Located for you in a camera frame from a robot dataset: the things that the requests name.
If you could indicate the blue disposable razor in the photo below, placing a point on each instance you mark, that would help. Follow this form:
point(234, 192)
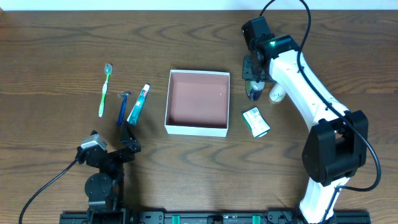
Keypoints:
point(123, 107)

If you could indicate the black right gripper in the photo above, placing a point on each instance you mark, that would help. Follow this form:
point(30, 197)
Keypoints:
point(249, 70)

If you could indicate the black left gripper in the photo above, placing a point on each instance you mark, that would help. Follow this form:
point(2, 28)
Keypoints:
point(116, 154)

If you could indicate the clear spray bottle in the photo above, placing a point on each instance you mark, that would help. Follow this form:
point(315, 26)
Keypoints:
point(254, 89)

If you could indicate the white leaf-print shampoo tube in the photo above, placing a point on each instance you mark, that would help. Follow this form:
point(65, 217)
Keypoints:
point(277, 94)

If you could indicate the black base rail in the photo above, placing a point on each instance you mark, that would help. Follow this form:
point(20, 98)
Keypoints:
point(273, 216)

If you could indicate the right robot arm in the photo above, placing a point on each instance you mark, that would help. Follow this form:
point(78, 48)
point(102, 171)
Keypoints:
point(335, 148)

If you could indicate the green white toothpaste tube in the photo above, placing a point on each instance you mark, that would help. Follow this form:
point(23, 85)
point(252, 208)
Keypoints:
point(138, 106)

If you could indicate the white box with pink inside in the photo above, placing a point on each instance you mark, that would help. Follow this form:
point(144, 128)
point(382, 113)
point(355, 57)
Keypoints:
point(197, 103)

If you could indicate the green white toothbrush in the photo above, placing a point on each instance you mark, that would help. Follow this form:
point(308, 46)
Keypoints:
point(108, 70)

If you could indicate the green white soap packet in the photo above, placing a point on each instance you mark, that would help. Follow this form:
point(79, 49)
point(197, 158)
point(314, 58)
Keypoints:
point(256, 123)

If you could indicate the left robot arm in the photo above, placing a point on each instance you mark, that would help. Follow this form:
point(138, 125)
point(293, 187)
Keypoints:
point(105, 189)

